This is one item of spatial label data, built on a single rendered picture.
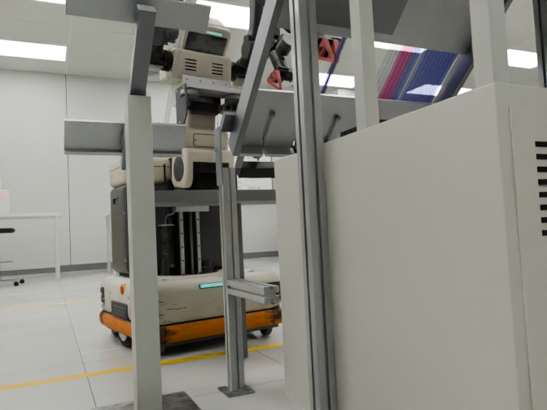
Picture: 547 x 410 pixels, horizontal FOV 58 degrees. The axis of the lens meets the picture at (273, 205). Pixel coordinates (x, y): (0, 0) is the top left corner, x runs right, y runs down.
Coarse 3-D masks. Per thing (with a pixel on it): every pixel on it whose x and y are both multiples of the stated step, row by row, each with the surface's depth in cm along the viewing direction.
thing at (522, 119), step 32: (352, 0) 88; (480, 0) 63; (352, 32) 89; (480, 32) 63; (480, 64) 63; (512, 128) 60; (544, 128) 63; (544, 160) 62; (544, 192) 62; (544, 224) 61; (544, 256) 61; (544, 288) 61; (544, 320) 60; (544, 352) 60; (544, 384) 59
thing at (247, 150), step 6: (246, 150) 146; (252, 150) 147; (258, 150) 148; (264, 150) 149; (270, 150) 149; (276, 150) 150; (282, 150) 151; (288, 150) 152; (294, 150) 155; (252, 156) 146; (258, 156) 147; (270, 156) 149; (276, 156) 150; (282, 156) 150
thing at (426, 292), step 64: (384, 128) 79; (448, 128) 67; (384, 192) 80; (448, 192) 67; (512, 192) 60; (384, 256) 80; (448, 256) 67; (512, 256) 59; (384, 320) 80; (448, 320) 68; (512, 320) 58; (384, 384) 81; (448, 384) 68; (512, 384) 58
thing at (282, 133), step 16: (256, 96) 137; (272, 96) 138; (288, 96) 140; (336, 96) 146; (352, 96) 149; (256, 112) 141; (272, 112) 141; (288, 112) 144; (336, 112) 150; (352, 112) 153; (384, 112) 157; (400, 112) 160; (256, 128) 145; (272, 128) 146; (288, 128) 149; (336, 128) 155; (256, 144) 149; (272, 144) 151; (288, 144) 153
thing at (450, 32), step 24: (288, 0) 120; (336, 0) 120; (384, 0) 124; (408, 0) 131; (432, 0) 134; (456, 0) 136; (288, 24) 125; (336, 24) 125; (384, 24) 129; (408, 24) 136; (432, 24) 139; (456, 24) 142; (432, 48) 145; (456, 48) 148
